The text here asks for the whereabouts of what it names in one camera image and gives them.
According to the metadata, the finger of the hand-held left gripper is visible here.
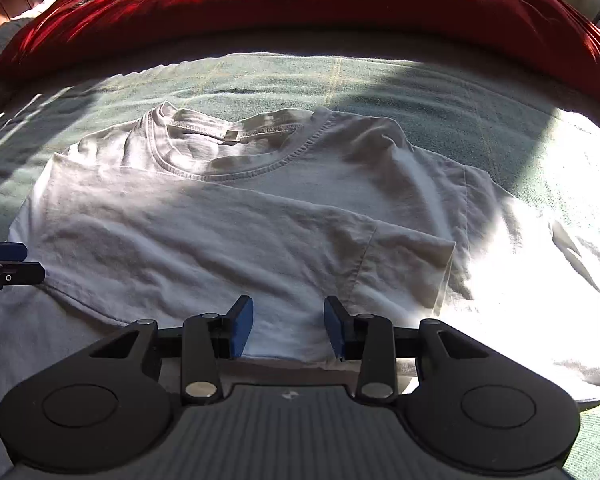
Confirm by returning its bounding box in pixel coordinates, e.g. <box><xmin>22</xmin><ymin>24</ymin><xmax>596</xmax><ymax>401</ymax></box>
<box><xmin>0</xmin><ymin>240</ymin><xmax>28</xmax><ymax>262</ymax></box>
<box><xmin>0</xmin><ymin>261</ymin><xmax>46</xmax><ymax>303</ymax></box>

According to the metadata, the white printed long-sleeve shirt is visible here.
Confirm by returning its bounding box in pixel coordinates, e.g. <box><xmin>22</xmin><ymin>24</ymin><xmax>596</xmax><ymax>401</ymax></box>
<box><xmin>0</xmin><ymin>101</ymin><xmax>600</xmax><ymax>403</ymax></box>

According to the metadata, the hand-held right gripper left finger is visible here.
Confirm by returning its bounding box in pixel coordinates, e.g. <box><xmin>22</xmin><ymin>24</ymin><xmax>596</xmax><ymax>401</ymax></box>
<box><xmin>89</xmin><ymin>295</ymin><xmax>255</xmax><ymax>407</ymax></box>

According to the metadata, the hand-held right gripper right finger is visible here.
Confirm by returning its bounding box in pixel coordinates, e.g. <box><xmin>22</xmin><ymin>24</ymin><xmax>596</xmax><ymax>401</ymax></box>
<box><xmin>324</xmin><ymin>295</ymin><xmax>492</xmax><ymax>407</ymax></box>

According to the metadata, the green plaid bed sheet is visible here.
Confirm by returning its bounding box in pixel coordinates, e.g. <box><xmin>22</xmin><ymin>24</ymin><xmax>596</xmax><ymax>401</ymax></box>
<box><xmin>0</xmin><ymin>30</ymin><xmax>600</xmax><ymax>480</ymax></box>

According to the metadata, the red duvet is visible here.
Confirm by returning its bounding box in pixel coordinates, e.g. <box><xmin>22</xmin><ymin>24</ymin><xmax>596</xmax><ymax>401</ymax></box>
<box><xmin>0</xmin><ymin>0</ymin><xmax>600</xmax><ymax>103</ymax></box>

